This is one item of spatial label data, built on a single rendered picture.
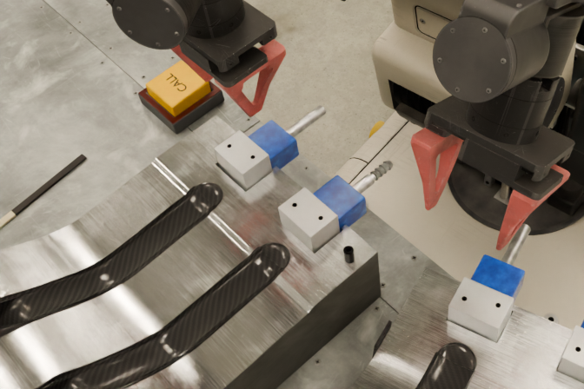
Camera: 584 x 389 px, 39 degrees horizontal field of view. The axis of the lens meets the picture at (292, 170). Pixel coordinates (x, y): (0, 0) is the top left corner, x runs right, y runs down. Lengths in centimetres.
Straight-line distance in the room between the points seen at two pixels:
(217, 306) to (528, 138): 35
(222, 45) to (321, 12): 168
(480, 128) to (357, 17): 173
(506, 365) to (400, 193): 84
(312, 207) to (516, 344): 23
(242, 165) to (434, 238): 74
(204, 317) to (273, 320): 7
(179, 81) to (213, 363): 42
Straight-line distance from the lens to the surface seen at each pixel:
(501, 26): 54
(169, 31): 63
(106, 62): 119
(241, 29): 72
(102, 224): 90
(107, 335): 81
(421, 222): 157
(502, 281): 83
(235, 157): 87
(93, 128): 111
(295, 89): 218
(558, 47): 62
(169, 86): 107
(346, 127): 208
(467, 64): 56
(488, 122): 64
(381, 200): 160
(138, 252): 88
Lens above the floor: 159
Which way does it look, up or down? 52 degrees down
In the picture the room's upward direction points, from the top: 11 degrees counter-clockwise
